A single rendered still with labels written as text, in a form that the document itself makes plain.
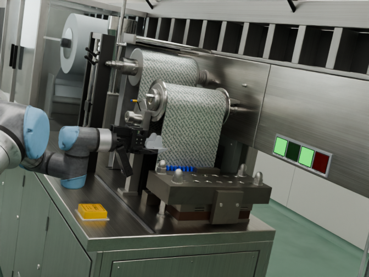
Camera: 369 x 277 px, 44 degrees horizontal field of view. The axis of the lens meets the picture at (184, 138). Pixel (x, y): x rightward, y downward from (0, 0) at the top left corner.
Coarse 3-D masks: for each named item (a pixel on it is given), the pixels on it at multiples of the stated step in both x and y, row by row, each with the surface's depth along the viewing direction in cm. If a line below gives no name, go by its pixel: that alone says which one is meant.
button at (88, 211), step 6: (84, 204) 140; (90, 204) 141; (96, 204) 142; (78, 210) 140; (84, 210) 135; (90, 210) 136; (96, 210) 137; (102, 210) 138; (84, 216) 135; (90, 216) 135; (96, 216) 136; (102, 216) 137
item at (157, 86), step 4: (156, 84) 158; (156, 88) 158; (160, 88) 155; (160, 92) 155; (160, 96) 155; (224, 96) 167; (160, 100) 154; (160, 104) 154; (160, 108) 154; (152, 112) 159; (156, 112) 156; (164, 112) 155; (152, 116) 159
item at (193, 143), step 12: (168, 120) 155; (180, 120) 157; (192, 120) 160; (168, 132) 156; (180, 132) 159; (192, 132) 161; (204, 132) 163; (216, 132) 166; (168, 144) 157; (180, 144) 160; (192, 144) 162; (204, 144) 164; (216, 144) 167; (168, 156) 159; (180, 156) 161; (192, 156) 163; (204, 156) 166
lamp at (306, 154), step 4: (304, 148) 141; (304, 152) 141; (308, 152) 139; (312, 152) 138; (300, 156) 142; (304, 156) 141; (308, 156) 139; (300, 160) 142; (304, 160) 140; (308, 160) 139; (304, 164) 140; (308, 164) 139
